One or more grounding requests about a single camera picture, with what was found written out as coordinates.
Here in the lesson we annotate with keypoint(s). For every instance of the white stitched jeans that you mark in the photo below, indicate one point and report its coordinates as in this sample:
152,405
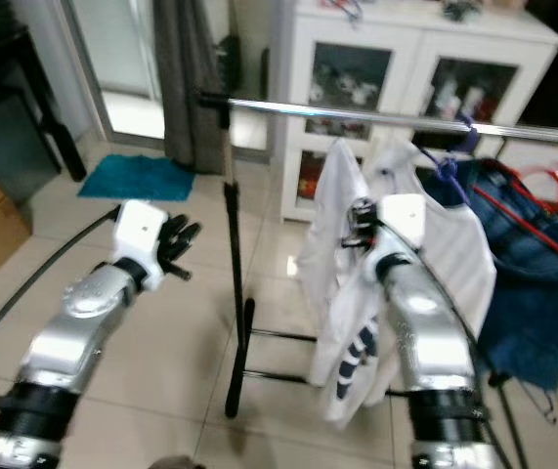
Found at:
327,215

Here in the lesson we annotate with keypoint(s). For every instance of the white black-print t-shirt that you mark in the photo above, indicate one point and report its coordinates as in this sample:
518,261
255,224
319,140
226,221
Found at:
464,264

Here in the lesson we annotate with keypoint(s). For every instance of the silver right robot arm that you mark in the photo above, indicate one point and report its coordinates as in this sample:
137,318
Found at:
435,332

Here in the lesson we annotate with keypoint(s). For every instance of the red plastic hanger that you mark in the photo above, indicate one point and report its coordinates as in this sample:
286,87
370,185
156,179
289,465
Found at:
528,227

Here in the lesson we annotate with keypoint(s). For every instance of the purple plastic hanger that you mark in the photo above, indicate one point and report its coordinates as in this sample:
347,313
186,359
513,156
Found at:
347,10

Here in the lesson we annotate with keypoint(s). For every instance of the chrome black clothes rack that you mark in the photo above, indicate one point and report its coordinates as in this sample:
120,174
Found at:
232,274

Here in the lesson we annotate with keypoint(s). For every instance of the plain white t-shirt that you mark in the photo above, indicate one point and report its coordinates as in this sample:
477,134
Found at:
401,161

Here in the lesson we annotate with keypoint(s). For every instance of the teal floor mat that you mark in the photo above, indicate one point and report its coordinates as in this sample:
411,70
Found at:
132,178

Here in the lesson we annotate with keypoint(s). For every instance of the grey curtain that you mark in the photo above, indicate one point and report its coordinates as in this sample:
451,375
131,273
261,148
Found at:
189,88

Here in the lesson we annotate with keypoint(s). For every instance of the white glass-door cabinet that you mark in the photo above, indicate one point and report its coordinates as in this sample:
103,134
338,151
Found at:
406,39

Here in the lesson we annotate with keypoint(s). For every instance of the blue denim jeans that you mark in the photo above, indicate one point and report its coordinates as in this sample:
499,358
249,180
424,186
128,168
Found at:
542,293

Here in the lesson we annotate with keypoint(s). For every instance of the black cabinet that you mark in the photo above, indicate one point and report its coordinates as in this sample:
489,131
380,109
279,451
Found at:
15,107

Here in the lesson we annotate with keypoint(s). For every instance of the small black object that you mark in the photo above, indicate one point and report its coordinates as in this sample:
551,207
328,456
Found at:
462,9

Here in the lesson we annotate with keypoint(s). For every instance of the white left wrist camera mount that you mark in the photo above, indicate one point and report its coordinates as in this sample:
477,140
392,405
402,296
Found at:
140,230

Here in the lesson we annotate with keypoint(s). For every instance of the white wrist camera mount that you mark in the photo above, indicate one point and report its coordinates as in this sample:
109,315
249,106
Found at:
403,217
140,230

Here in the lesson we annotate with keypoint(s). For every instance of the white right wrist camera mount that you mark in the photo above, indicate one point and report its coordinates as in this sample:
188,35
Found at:
403,217

